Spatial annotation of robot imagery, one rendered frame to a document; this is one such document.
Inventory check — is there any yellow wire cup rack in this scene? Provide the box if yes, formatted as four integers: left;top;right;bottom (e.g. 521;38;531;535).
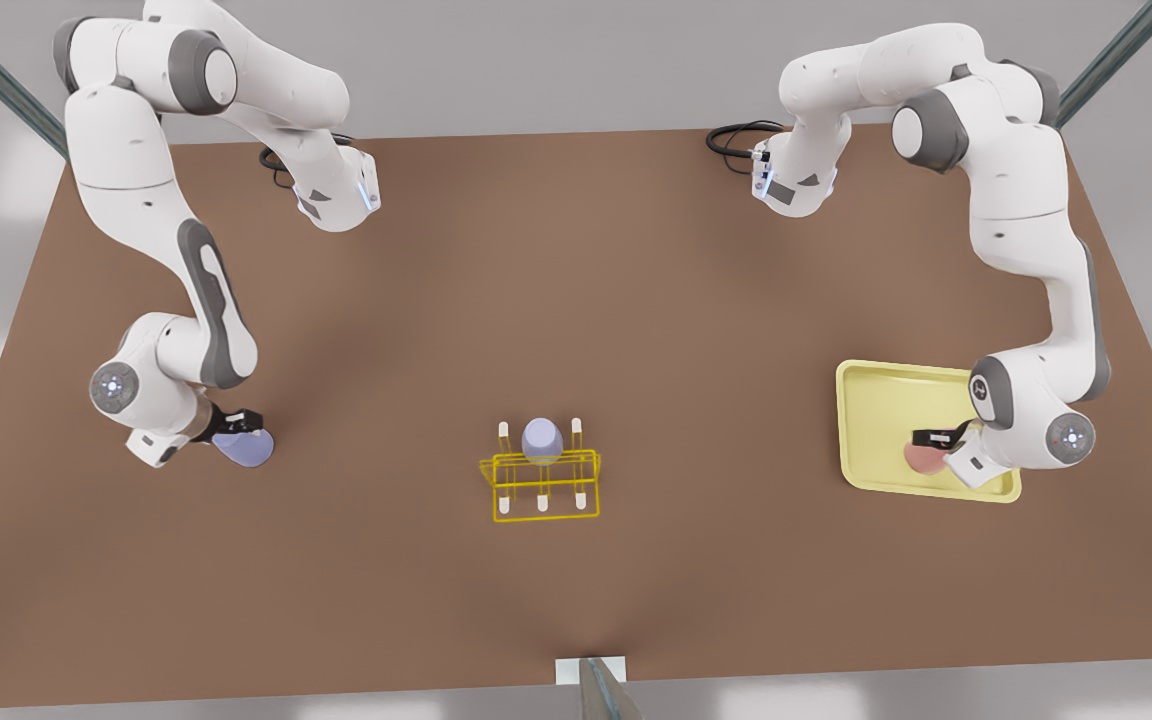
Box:
479;417;603;523

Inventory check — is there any lavender cup with handle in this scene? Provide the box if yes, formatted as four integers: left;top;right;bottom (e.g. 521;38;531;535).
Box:
212;428;275;470

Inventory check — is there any pink cup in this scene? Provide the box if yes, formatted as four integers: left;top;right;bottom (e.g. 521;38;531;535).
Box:
903;441;951;476

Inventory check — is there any pale yellow tray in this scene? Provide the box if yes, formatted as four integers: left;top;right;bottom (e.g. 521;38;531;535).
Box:
835;359;1023;504

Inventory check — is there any silver frame post with foot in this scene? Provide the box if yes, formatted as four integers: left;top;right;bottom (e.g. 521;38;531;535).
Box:
555;656;643;720

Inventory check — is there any lavender cup on rack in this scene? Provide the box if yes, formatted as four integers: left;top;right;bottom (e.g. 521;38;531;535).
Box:
522;417;565;466

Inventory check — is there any black cable loop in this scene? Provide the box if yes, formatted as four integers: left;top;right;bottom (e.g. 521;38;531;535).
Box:
258;133;357;191
706;121;787;176

